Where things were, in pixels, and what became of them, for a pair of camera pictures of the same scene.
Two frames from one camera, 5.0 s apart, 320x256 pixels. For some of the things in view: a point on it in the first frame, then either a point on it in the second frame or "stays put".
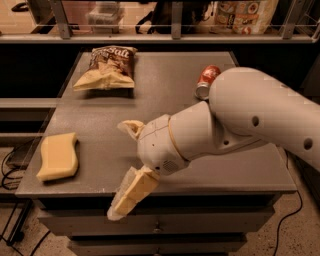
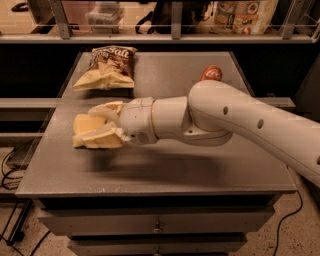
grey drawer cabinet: (205, 207) stays put
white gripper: (157, 145) → (136, 119)
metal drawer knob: (157, 229) stays put
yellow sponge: (59, 156) → (82, 123)
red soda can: (205, 80) stays put
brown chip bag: (110, 67) stays put
